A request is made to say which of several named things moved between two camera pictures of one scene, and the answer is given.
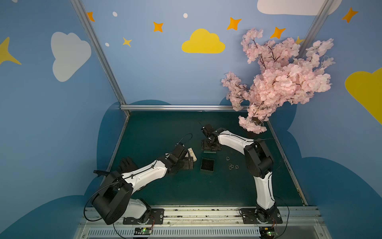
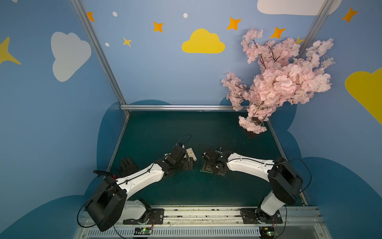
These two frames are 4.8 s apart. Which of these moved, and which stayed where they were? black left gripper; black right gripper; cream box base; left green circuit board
Moved: black right gripper
Stayed: black left gripper; left green circuit board; cream box base
